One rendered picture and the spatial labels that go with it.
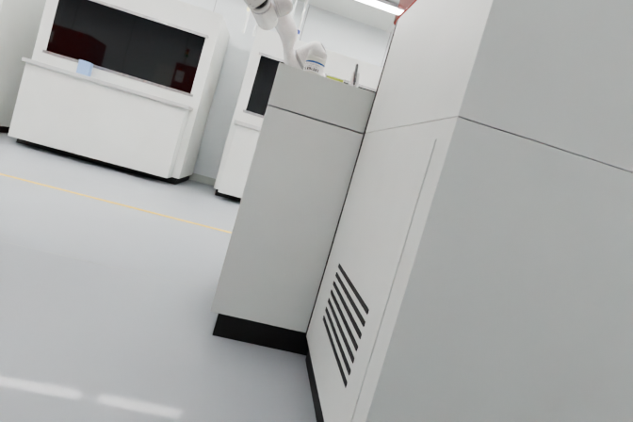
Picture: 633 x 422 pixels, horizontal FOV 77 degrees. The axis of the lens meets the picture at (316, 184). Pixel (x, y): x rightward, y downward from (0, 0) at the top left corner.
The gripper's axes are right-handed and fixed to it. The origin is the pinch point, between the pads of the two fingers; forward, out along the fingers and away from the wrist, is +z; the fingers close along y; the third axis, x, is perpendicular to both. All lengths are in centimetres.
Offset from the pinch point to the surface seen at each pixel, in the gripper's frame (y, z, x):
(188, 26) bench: 34, -293, 201
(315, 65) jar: -0.9, -17.6, -32.1
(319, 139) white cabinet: 14, -17, -54
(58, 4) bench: 127, -261, 293
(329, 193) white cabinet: 23, -21, -71
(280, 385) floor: 71, -5, -109
